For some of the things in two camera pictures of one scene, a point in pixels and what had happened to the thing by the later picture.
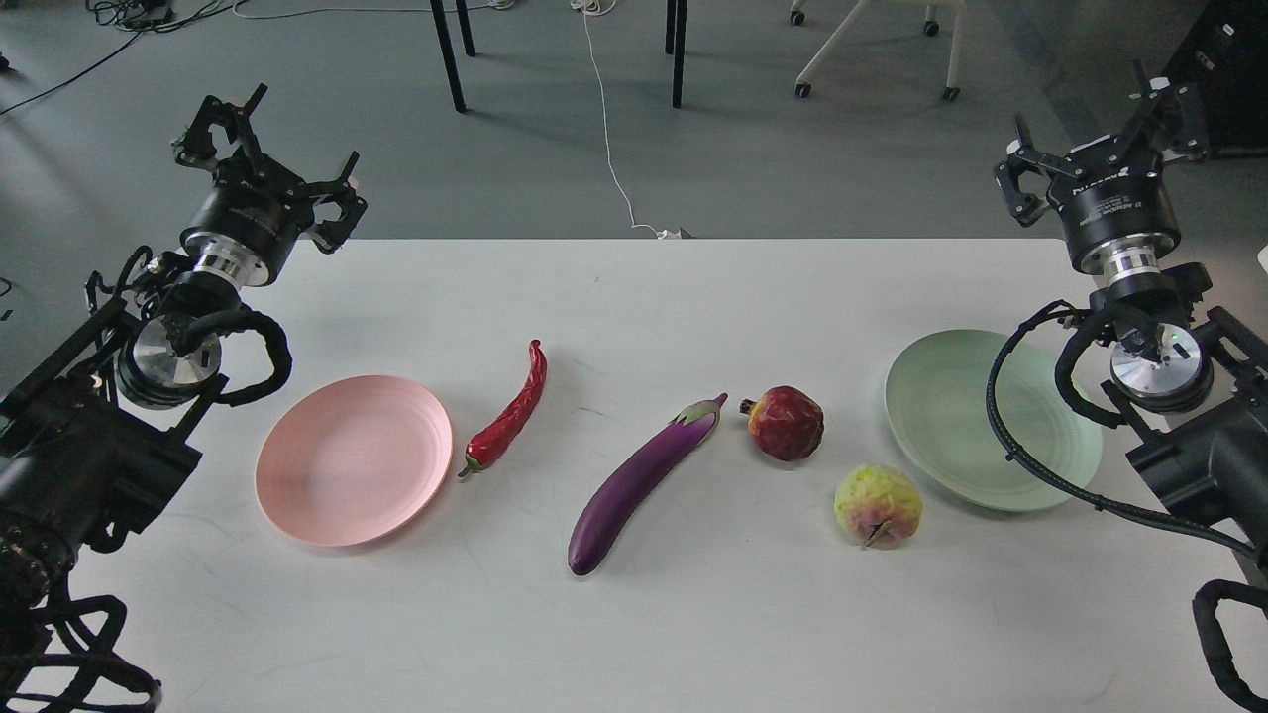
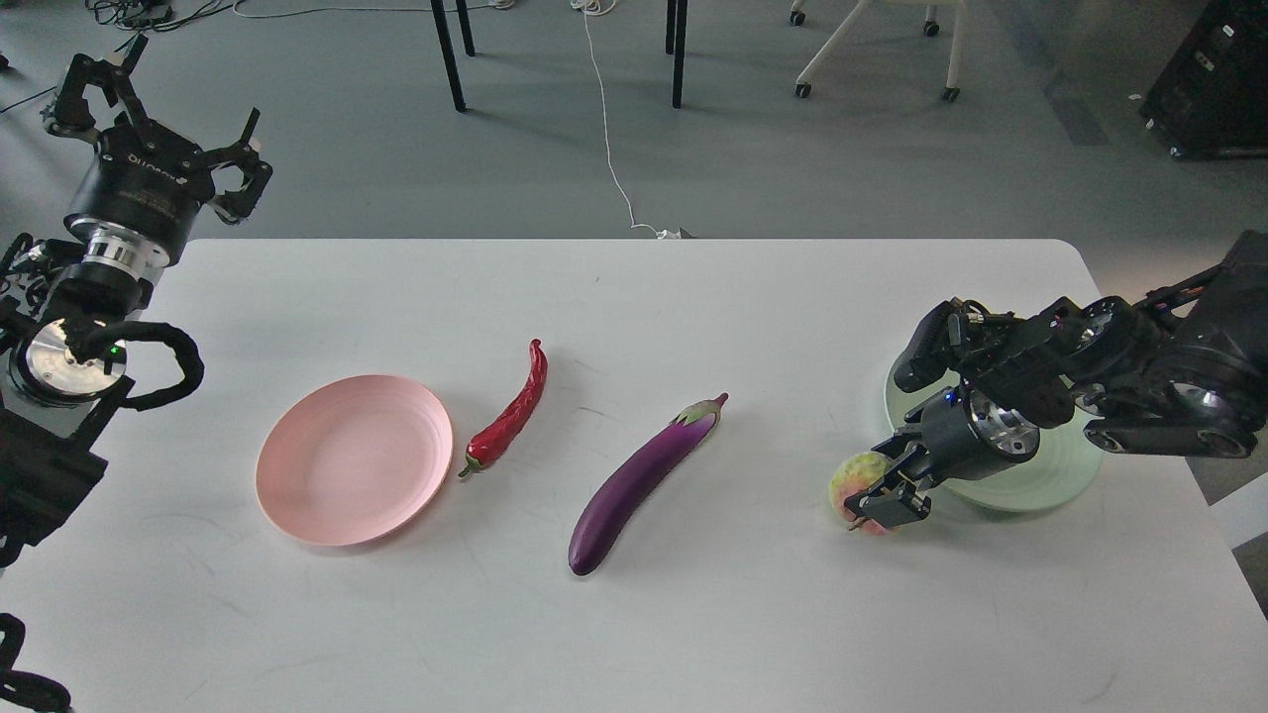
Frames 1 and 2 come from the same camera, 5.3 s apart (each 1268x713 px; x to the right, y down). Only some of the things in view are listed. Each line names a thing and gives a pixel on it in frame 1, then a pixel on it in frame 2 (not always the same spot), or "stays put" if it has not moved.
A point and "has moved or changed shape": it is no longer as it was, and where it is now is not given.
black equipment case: [1225, 55] stays put
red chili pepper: [482, 451] stays put
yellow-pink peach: [878, 506] has moved or changed shape
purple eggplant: [611, 506] stays put
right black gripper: [1117, 216] to [959, 435]
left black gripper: [256, 208] to [139, 195]
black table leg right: [677, 15] stays put
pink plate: [358, 461] stays put
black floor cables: [142, 17] stays put
